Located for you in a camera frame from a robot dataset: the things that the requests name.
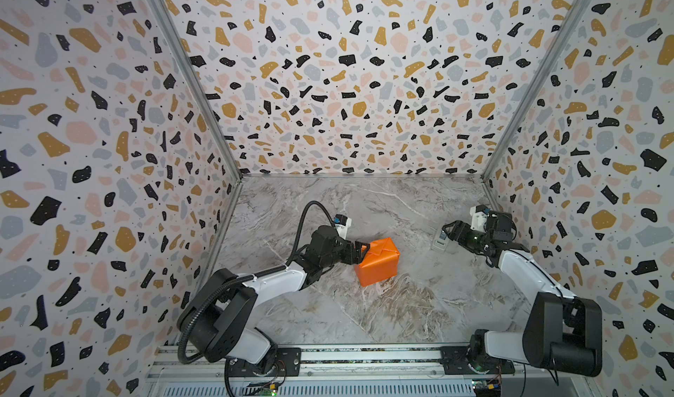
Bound white tape dispenser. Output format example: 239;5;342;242
431;226;450;253

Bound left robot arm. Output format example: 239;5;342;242
177;225;370;373

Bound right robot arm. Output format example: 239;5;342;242
439;205;603;378

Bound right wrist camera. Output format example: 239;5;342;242
470;204;490;233

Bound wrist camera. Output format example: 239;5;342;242
470;204;490;233
333;214;352;239

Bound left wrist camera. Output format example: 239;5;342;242
333;214;352;239

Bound black corrugated cable left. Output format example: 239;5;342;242
176;200;338;365

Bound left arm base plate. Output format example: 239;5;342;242
226;347;302;378

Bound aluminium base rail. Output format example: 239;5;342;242
140;344;601;396

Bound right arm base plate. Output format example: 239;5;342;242
440;345;515;376

